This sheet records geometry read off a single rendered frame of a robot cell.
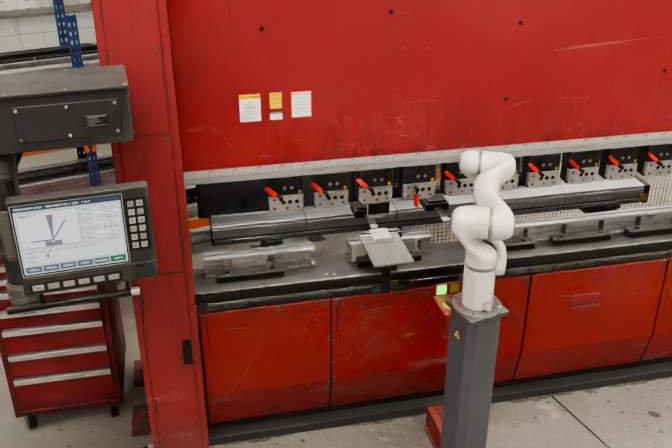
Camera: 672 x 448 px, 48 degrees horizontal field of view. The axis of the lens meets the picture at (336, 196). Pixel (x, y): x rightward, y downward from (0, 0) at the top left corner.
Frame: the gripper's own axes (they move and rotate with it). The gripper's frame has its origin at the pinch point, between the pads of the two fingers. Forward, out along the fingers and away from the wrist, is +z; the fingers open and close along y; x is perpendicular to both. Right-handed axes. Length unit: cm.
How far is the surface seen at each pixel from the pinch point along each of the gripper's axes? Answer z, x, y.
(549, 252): -11, 46, -19
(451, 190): -43, -2, -33
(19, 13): -15, -232, -426
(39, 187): 14, -200, -176
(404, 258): -24.2, -29.7, -11.4
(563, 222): -19, 57, -30
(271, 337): 17, -88, -20
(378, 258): -23.9, -40.6, -14.1
